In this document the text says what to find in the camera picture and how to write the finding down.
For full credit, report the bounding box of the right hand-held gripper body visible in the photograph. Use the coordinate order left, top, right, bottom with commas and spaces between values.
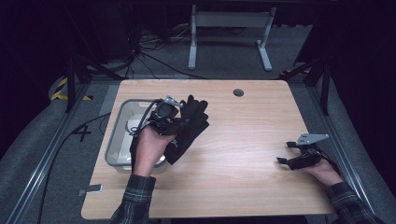
287, 133, 331, 171

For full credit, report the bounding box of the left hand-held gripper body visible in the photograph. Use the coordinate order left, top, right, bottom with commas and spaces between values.
148, 94, 185, 136

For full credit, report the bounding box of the white plastic bin grey rim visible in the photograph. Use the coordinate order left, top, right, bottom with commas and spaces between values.
104, 98, 174, 175

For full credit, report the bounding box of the person's right hand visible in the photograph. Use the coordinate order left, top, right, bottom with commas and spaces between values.
302, 159, 344, 188

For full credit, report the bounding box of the person's left hand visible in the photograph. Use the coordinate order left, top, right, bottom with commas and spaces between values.
132, 124, 177, 177

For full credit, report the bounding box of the black metal stand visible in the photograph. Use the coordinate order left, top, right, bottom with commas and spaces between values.
64, 54, 126, 114
279, 57, 332, 117

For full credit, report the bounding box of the grey tape piece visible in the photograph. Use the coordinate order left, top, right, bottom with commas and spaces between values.
77, 184, 104, 197

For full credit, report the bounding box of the yellow black hazard tape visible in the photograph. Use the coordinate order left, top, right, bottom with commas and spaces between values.
50, 77, 94, 102

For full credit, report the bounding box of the left hand-held gripper cable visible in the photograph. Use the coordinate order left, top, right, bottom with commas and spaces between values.
125, 98, 163, 173

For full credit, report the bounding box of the hand-held gripper cable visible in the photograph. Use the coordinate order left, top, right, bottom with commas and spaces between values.
125, 98, 163, 173
315, 148, 341, 175

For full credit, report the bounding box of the right hand-held gripper cable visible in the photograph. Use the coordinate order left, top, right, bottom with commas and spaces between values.
315, 148, 341, 175

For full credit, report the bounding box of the aluminium floor rail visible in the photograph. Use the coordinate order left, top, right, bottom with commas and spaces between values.
306, 85, 384, 224
4, 81, 92, 224

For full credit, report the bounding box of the tangle of black cables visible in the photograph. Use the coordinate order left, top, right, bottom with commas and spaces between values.
123, 24, 208, 80

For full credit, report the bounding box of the black floor cable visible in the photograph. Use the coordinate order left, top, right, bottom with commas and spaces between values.
36, 112, 112, 224

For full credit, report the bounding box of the white metal desk frame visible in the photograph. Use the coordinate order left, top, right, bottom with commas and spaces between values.
188, 4, 277, 72

